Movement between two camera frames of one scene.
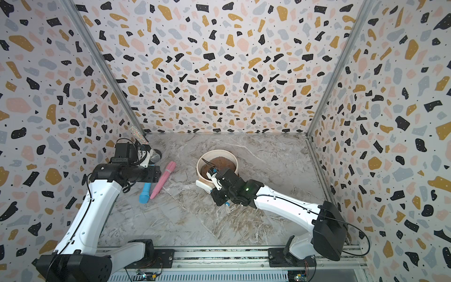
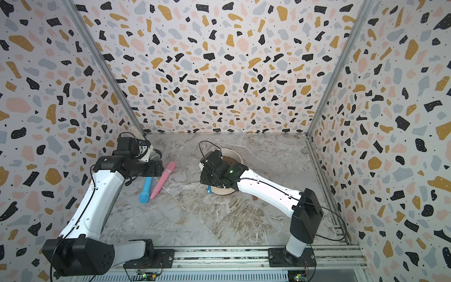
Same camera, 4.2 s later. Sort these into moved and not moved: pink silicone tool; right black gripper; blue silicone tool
Moved: right black gripper
Not moved: blue silicone tool; pink silicone tool
